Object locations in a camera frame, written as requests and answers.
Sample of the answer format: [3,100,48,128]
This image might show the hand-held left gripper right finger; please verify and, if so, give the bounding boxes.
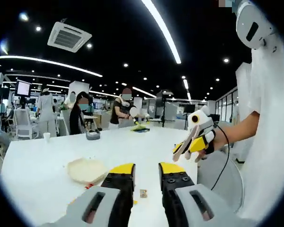
[158,162,251,227]

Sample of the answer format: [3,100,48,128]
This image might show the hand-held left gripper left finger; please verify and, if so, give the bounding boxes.
[41,162,136,227]

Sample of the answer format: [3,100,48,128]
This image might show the beige food tongs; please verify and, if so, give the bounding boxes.
[172,124,201,163]

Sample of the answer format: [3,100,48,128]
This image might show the beige hexagonal container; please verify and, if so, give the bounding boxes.
[67,157,109,185]

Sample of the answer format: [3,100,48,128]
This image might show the person's right hand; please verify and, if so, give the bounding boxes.
[194,131,228,163]

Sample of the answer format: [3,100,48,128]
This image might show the black tripod stand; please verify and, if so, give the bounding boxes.
[155,89,175,130]

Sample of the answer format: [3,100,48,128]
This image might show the yellow and blue cloth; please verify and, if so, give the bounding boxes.
[130,124,151,132]

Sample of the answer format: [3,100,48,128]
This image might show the grey mesh office chair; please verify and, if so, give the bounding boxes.
[197,148,245,212]

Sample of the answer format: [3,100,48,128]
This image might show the grey VR headset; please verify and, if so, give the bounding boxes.
[85,129,102,141]

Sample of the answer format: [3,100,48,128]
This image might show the person in white shirt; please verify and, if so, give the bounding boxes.
[235,42,284,222]

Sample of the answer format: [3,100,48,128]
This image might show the long ceiling light strip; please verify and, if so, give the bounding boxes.
[141,0,182,65]
[0,55,103,78]

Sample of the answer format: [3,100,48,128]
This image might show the white chest-worn device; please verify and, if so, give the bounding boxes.
[235,0,276,51]

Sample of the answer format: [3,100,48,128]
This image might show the white office chair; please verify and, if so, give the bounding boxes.
[13,108,38,140]

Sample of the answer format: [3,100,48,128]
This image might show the bright display screen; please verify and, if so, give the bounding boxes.
[15,79,32,97]

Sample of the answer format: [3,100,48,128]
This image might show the ceiling air conditioner vent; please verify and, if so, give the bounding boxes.
[47,21,93,53]

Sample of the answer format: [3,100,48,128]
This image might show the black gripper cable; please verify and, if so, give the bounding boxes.
[210,124,231,191]

